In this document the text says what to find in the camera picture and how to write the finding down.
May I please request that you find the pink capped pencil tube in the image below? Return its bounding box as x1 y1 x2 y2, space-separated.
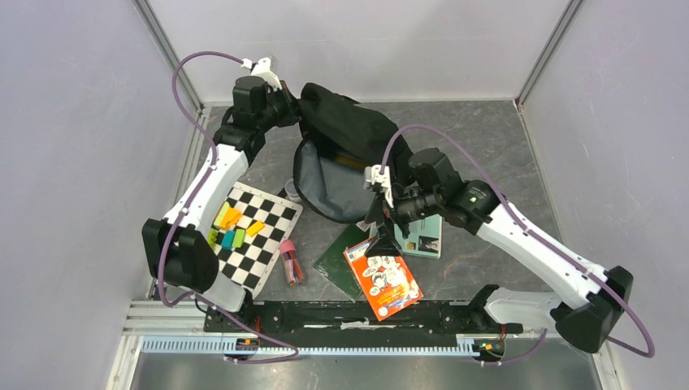
279 240 305 287

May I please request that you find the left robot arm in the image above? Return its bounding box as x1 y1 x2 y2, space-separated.
142 76 299 332

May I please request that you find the green toy block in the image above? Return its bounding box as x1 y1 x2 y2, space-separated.
232 228 246 248

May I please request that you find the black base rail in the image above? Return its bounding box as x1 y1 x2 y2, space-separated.
236 300 523 349

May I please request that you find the orange comic book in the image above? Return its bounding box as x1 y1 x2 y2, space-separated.
343 239 423 321

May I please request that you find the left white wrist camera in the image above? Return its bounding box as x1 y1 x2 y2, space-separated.
240 57 283 91

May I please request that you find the yellow toy block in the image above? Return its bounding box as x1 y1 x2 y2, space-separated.
245 221 265 236

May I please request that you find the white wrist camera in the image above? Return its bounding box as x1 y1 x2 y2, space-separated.
364 165 394 208
240 57 283 91

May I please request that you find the clear jar of paperclips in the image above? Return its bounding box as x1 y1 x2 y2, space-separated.
284 178 301 202

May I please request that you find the black student backpack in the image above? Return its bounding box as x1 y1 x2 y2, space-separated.
292 83 414 223

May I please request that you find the yellow hardcover book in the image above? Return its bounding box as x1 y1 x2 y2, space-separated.
331 154 367 171

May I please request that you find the orange toy block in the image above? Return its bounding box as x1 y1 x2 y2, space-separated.
219 208 243 230

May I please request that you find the green notebook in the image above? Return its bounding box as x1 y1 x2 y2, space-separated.
313 224 369 301

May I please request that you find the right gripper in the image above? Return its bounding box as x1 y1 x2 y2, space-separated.
364 184 442 257

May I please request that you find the checkered chess board mat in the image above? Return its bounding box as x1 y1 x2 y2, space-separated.
213 182 303 297

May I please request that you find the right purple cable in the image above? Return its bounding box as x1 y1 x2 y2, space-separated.
379 123 657 367

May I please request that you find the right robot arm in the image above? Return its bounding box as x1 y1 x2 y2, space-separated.
364 148 634 353

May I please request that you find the teal book with barcode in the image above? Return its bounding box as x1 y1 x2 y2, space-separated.
394 214 443 259

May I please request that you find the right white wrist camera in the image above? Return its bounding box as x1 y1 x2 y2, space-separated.
364 165 394 208

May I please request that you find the teal toy block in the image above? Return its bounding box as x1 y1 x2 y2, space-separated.
220 231 236 250

